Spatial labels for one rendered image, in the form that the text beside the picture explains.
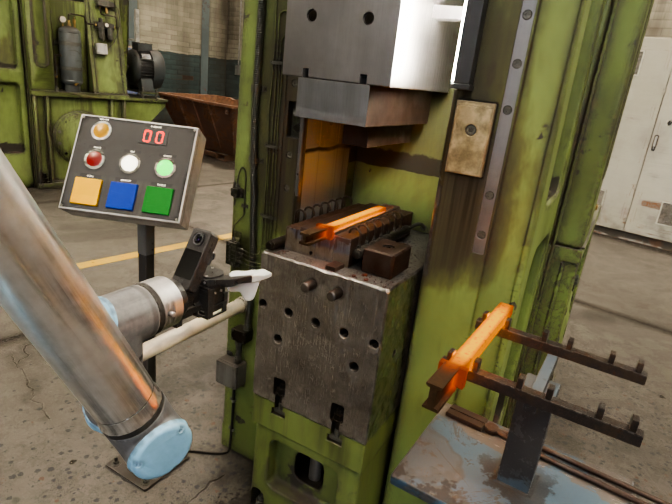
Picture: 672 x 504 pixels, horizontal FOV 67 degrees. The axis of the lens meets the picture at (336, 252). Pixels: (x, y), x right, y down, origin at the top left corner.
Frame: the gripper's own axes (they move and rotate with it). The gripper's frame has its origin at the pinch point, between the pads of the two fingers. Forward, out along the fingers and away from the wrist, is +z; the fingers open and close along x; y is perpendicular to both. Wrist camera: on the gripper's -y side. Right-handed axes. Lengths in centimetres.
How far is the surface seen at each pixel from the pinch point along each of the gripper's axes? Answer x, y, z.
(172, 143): -47, -15, 25
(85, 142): -68, -13, 14
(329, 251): 1.8, 5.6, 32.9
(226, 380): -38, 66, 41
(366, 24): 5, -49, 34
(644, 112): 67, -37, 564
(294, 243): -9.2, 6.2, 33.0
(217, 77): -679, -10, 739
